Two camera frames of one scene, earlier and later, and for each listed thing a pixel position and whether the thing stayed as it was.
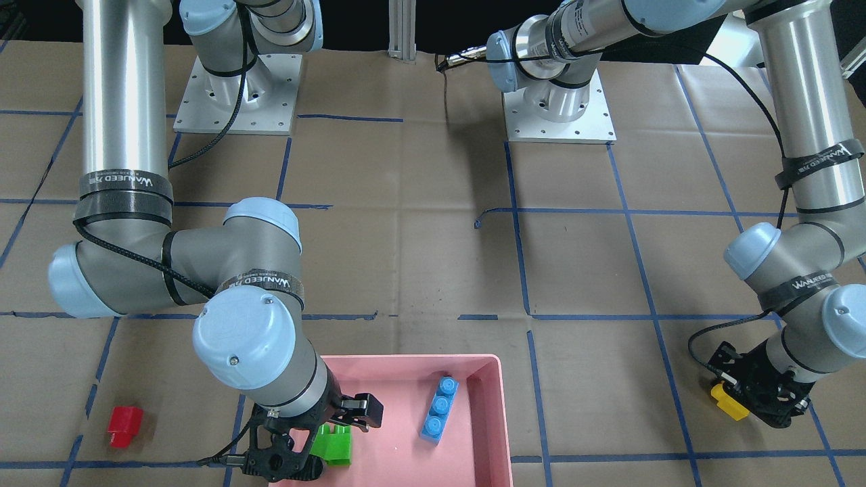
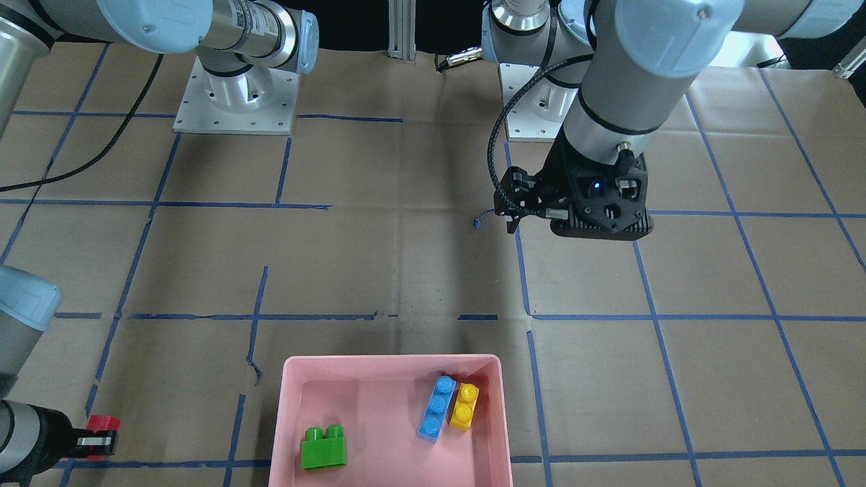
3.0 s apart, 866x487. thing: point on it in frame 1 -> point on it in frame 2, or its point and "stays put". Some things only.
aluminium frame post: x=402 y=29 stays put
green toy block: x=335 y=447 stays put
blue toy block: x=436 y=418 stays put
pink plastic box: x=475 y=450 stays put
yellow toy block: x=726 y=402 -> x=463 y=409
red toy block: x=125 y=422 -> x=98 y=423
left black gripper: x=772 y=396 -> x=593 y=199
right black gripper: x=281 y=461 -> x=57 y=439
